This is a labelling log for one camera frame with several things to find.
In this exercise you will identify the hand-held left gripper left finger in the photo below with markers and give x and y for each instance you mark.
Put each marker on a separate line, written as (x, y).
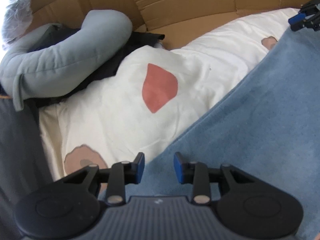
(140, 167)

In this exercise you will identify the flattened cardboard box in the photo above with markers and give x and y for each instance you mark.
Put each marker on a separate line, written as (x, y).
(187, 5)

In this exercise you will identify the black cloth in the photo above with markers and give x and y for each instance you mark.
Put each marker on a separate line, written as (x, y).
(105, 65)

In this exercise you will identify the printed cream blanket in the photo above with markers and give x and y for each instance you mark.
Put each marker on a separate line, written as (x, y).
(112, 117)

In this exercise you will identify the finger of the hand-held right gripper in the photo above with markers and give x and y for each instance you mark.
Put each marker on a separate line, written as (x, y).
(297, 20)
(311, 7)

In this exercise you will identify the light blue jeans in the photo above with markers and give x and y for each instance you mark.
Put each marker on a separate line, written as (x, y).
(250, 130)

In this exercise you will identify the white plastic bag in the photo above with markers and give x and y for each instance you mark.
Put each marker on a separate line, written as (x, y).
(17, 12)

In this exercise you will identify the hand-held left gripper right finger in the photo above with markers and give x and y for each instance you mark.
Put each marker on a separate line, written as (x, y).
(178, 168)

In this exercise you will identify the grey plush pillow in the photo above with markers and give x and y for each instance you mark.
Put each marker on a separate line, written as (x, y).
(62, 55)

